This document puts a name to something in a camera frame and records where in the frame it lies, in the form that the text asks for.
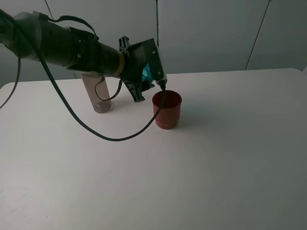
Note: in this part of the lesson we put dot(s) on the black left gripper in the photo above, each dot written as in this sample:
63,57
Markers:
131,75

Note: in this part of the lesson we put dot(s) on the teal translucent plastic cup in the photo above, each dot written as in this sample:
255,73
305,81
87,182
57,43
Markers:
146,74

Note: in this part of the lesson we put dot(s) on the clear brownish plastic bottle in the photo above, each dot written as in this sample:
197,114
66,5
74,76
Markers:
97,91

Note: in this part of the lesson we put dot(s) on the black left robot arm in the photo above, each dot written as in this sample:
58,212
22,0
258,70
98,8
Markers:
35,36

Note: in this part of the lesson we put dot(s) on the red plastic cup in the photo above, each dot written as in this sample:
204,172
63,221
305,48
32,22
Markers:
169,114

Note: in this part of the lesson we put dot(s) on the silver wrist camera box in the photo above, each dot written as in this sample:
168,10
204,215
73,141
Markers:
152,57

